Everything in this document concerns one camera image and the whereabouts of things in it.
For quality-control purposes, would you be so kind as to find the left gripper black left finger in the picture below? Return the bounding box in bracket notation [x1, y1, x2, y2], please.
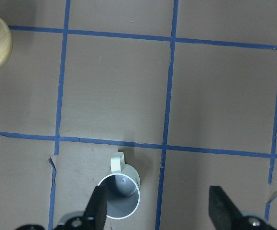
[84, 185, 107, 230]

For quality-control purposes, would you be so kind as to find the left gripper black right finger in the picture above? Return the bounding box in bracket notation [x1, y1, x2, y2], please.
[209, 185, 247, 230]

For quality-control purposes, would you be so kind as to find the white mug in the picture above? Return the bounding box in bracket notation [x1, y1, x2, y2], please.
[98, 152, 141, 220]

